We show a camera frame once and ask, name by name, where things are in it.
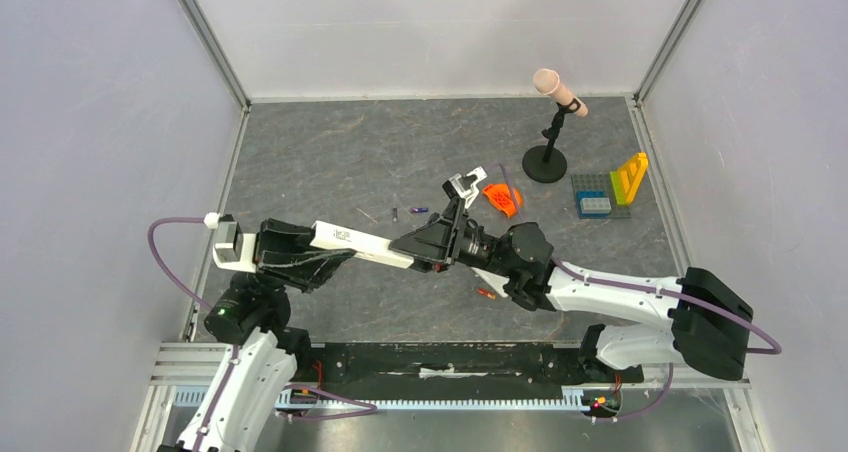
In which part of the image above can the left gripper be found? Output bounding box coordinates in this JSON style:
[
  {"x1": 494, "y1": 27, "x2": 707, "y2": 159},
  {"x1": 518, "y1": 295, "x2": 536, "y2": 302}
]
[{"x1": 230, "y1": 214, "x2": 356, "y2": 297}]

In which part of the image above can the white remote control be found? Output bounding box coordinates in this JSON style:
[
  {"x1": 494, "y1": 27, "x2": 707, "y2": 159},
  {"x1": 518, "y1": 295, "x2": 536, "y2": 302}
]
[
  {"x1": 471, "y1": 267, "x2": 509, "y2": 298},
  {"x1": 310, "y1": 221, "x2": 414, "y2": 269}
]

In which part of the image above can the orange AAA battery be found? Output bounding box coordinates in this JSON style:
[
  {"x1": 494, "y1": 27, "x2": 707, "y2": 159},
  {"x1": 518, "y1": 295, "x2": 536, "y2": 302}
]
[{"x1": 476, "y1": 288, "x2": 497, "y2": 300}]

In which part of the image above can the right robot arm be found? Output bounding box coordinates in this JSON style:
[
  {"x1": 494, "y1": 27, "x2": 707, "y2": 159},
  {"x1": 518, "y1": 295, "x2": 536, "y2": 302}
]
[{"x1": 389, "y1": 198, "x2": 753, "y2": 381}]

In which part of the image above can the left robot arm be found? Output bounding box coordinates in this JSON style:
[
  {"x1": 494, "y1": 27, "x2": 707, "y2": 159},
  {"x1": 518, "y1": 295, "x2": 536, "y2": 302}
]
[{"x1": 147, "y1": 213, "x2": 365, "y2": 451}]

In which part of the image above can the orange plastic basket piece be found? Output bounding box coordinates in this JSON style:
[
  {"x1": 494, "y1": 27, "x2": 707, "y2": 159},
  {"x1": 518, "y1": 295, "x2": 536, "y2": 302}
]
[{"x1": 482, "y1": 183, "x2": 523, "y2": 218}]

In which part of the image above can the black microphone stand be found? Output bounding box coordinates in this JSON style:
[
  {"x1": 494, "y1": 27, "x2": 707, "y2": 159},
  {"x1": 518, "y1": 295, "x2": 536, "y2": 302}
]
[{"x1": 522, "y1": 104, "x2": 571, "y2": 184}]

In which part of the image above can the blue lego brick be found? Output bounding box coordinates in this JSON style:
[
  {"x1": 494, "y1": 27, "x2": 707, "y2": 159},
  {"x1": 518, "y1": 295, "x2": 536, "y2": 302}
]
[{"x1": 575, "y1": 190, "x2": 612, "y2": 217}]

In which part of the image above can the grey lego baseplate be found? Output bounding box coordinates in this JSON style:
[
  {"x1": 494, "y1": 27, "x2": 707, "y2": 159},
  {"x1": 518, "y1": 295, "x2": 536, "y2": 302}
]
[{"x1": 570, "y1": 173, "x2": 632, "y2": 219}]

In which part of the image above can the green lego brick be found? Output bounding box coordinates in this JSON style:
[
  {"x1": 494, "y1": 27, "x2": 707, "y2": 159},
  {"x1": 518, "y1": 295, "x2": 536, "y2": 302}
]
[{"x1": 610, "y1": 171, "x2": 631, "y2": 206}]

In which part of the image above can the pink microphone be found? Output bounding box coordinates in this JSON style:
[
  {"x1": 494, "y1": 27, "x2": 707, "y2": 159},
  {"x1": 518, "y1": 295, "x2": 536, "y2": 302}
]
[{"x1": 533, "y1": 68, "x2": 588, "y2": 117}]

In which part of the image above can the yellow lego piece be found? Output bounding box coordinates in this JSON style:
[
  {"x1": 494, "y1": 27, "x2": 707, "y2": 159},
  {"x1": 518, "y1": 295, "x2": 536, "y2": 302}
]
[{"x1": 617, "y1": 152, "x2": 649, "y2": 205}]

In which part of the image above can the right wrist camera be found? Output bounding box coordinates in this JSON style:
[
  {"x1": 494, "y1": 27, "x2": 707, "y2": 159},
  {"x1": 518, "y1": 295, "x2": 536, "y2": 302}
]
[{"x1": 442, "y1": 166, "x2": 487, "y2": 210}]

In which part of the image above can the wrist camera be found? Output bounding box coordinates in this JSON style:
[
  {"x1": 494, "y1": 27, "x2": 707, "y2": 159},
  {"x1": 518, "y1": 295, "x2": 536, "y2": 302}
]
[
  {"x1": 203, "y1": 212, "x2": 257, "y2": 273},
  {"x1": 442, "y1": 166, "x2": 487, "y2": 210}
]

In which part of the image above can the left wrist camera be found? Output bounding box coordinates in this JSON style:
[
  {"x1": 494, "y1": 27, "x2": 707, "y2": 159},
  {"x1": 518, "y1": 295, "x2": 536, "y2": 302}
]
[{"x1": 203, "y1": 212, "x2": 257, "y2": 273}]

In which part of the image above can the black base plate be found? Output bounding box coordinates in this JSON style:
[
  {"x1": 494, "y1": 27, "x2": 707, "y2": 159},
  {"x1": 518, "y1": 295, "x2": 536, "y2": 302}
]
[{"x1": 292, "y1": 341, "x2": 644, "y2": 401}]

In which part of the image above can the white cable duct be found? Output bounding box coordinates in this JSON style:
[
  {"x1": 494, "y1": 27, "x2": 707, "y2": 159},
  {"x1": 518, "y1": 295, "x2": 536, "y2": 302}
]
[{"x1": 172, "y1": 386, "x2": 588, "y2": 412}]

